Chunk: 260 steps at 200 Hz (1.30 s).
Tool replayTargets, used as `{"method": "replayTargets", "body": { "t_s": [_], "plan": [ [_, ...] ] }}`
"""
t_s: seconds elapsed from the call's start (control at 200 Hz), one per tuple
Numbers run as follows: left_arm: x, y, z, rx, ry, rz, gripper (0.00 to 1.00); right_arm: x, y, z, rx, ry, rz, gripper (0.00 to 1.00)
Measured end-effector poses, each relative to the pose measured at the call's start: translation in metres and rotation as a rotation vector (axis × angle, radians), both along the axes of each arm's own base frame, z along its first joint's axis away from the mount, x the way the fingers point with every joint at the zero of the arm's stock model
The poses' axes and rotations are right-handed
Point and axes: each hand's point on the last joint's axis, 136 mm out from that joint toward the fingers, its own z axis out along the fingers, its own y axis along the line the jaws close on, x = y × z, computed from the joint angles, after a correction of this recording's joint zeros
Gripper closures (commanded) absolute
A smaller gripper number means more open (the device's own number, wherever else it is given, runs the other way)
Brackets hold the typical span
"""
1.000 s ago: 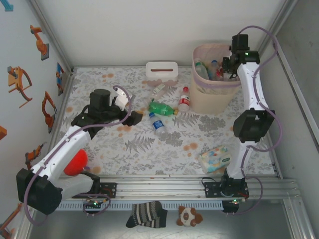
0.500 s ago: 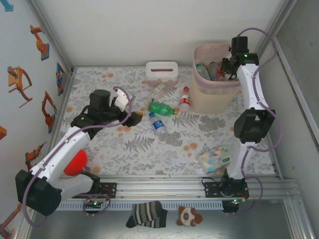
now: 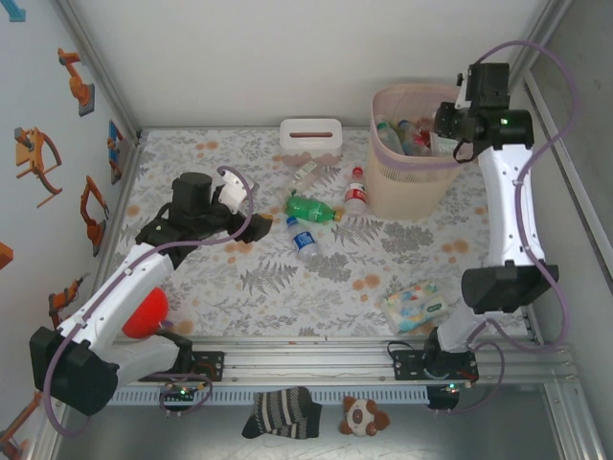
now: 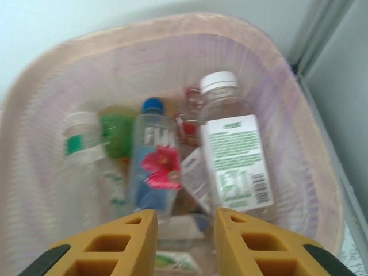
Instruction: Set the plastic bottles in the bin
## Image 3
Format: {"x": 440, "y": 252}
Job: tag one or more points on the white cap green label bottle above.
{"x": 443, "y": 146}

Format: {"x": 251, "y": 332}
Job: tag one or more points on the blue cap clear water bottle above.
{"x": 408, "y": 124}

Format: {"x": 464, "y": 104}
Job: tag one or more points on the red cap red label bottle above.
{"x": 356, "y": 196}

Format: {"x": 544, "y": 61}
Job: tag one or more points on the green cap clear bottle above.
{"x": 385, "y": 136}

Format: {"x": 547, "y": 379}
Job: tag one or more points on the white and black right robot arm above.
{"x": 507, "y": 211}

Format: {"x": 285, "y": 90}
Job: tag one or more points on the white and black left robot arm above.
{"x": 120, "y": 282}

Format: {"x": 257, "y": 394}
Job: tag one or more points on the translucent purple bin liner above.
{"x": 407, "y": 98}

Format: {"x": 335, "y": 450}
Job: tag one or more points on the pink plastic waste bin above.
{"x": 402, "y": 191}

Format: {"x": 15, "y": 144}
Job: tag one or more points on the green bottle with yellow cap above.
{"x": 309, "y": 207}

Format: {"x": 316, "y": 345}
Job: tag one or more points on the blue label water bottle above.
{"x": 304, "y": 241}

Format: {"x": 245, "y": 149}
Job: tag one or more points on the small clear green label bottle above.
{"x": 306, "y": 170}

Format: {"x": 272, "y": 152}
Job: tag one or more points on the white tissue box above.
{"x": 297, "y": 146}

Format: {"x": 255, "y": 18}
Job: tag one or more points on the red plush ball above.
{"x": 146, "y": 314}

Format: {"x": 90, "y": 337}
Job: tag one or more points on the colourful soft tissue pack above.
{"x": 412, "y": 306}

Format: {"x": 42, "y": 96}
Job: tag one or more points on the black and grey striped sock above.
{"x": 282, "y": 412}

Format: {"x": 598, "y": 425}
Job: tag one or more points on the small controller board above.
{"x": 451, "y": 387}
{"x": 181, "y": 393}

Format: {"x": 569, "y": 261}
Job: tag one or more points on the brown and white plush toy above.
{"x": 359, "y": 417}

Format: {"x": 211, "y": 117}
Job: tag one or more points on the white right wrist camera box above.
{"x": 462, "y": 93}

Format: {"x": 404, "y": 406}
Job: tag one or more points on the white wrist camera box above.
{"x": 227, "y": 191}
{"x": 462, "y": 93}

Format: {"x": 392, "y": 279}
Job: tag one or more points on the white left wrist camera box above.
{"x": 227, "y": 191}

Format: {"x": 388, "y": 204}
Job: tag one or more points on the blue and orange wall sticker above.
{"x": 115, "y": 148}

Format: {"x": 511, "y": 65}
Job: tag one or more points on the aluminium frame post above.
{"x": 548, "y": 19}
{"x": 96, "y": 62}

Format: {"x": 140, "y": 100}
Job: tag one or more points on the aluminium rail frame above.
{"x": 311, "y": 364}

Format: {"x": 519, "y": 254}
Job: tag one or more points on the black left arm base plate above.
{"x": 214, "y": 366}

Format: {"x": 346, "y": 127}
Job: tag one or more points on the orange grey gripper wall sticker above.
{"x": 33, "y": 153}

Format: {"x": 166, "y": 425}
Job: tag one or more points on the orange block wall sticker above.
{"x": 5, "y": 256}

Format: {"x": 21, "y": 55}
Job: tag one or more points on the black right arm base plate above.
{"x": 406, "y": 369}

